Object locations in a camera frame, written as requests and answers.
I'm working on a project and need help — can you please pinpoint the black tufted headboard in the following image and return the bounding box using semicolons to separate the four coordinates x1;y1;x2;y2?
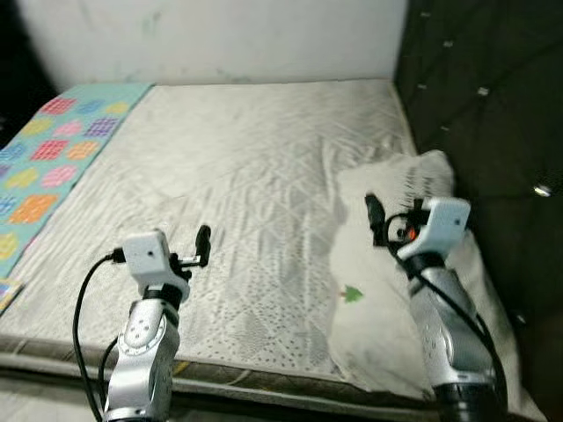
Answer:
393;0;563;422

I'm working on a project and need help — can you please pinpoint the teal blanket with colourful shapes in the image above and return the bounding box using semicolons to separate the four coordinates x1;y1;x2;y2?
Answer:
0;84;152;287

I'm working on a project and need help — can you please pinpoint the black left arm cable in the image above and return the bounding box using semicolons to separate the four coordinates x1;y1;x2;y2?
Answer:
72;250;126;421

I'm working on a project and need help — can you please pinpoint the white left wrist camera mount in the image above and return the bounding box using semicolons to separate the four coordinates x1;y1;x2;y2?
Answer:
123;231;170;284

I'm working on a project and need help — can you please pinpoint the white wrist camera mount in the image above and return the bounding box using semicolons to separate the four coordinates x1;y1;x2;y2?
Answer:
123;231;170;284
400;197;472;260

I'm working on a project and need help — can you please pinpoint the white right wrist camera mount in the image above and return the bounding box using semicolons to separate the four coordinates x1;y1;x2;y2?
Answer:
400;197;472;260

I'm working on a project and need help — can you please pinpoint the white pillow with green tree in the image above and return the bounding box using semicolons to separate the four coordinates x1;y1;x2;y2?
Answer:
327;149;546;422

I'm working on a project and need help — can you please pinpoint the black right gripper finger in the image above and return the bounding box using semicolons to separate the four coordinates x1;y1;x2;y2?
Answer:
364;193;388;247

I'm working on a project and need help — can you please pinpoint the grey quilted mattress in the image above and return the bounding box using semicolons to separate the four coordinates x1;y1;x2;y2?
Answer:
0;79;546;421

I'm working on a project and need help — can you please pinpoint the black bed base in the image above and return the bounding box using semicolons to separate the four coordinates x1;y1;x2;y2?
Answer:
0;365;441;418

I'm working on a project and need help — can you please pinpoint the blue and yellow children's book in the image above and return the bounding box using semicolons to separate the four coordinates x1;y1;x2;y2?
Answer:
0;277;25;313

